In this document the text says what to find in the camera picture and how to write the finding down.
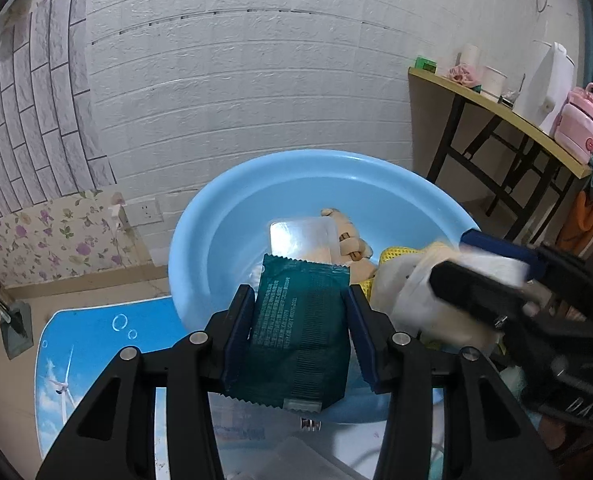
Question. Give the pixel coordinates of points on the white cup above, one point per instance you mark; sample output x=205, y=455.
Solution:
x=494, y=82

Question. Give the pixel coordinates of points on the small green box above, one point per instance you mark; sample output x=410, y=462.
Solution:
x=425, y=64

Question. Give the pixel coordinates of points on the dark green packet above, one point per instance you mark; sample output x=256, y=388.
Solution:
x=301, y=330

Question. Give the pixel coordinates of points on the white sunflower plush toy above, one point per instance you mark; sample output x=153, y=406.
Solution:
x=411, y=290

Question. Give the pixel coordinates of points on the white kettle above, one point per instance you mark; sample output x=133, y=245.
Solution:
x=546, y=90

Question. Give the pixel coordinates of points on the small glass cup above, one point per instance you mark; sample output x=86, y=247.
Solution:
x=510, y=97

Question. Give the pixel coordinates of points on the brown plush toy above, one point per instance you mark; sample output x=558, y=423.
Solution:
x=349, y=240

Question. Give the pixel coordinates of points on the pink water bottle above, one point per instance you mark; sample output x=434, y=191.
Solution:
x=576, y=130

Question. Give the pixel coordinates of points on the frosted box with beige contents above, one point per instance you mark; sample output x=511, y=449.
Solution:
x=301, y=237

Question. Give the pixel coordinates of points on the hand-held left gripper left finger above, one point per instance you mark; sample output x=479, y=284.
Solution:
x=236, y=335

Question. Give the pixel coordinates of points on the wooden side table black legs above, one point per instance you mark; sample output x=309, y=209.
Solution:
x=445, y=135

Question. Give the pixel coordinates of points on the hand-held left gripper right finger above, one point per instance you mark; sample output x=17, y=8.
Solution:
x=364, y=340

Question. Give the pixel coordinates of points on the orange cloth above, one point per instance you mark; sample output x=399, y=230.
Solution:
x=581, y=225

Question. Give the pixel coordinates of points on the pink scrunchie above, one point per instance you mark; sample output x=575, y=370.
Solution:
x=461, y=75

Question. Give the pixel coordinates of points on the blue plastic basin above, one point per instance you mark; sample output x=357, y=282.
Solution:
x=216, y=240

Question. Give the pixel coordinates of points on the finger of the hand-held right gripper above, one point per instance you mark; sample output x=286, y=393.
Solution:
x=496, y=247
x=471, y=290

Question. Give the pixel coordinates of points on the white wall socket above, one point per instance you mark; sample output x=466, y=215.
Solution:
x=144, y=212

